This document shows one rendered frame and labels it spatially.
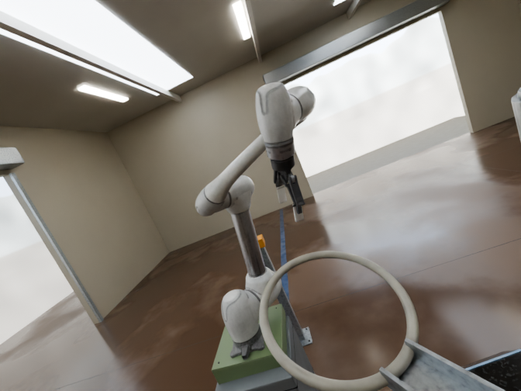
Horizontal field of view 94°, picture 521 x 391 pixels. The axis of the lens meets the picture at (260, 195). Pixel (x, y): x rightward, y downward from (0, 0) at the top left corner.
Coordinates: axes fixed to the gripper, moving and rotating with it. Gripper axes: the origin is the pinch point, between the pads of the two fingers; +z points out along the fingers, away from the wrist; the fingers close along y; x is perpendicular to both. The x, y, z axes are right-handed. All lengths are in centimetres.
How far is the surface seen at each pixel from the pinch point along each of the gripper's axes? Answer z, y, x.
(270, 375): 78, 9, -27
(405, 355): 25, 45, 8
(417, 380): 26, 50, 7
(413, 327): 24.8, 40.1, 15.7
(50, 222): 140, -420, -317
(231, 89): 21, -633, 121
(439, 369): 24, 50, 12
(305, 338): 185, -54, 13
